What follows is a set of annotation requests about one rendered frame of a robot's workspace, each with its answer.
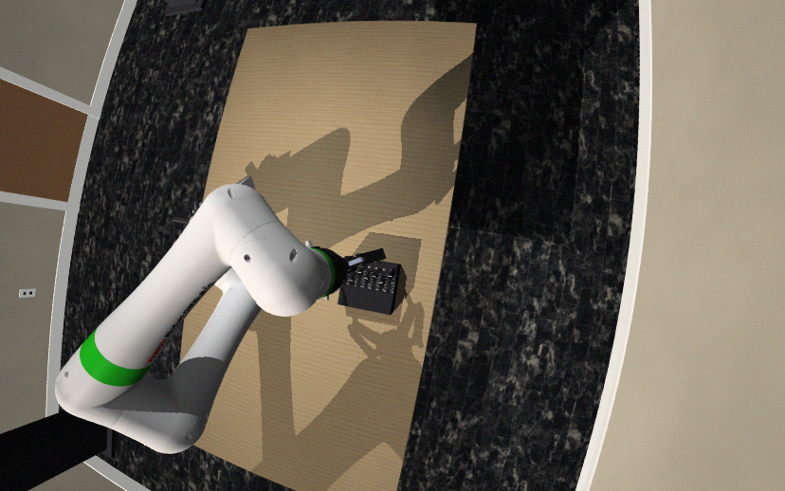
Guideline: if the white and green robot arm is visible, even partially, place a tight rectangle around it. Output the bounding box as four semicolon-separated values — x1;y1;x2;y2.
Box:
55;184;345;454

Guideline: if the black lighting desk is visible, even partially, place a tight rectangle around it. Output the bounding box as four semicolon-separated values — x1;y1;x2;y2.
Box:
338;262;401;315

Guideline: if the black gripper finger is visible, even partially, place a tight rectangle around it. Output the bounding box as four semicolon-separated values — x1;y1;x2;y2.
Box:
343;248;386;275

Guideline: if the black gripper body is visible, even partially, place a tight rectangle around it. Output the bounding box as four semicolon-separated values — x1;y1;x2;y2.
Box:
338;255;353;281

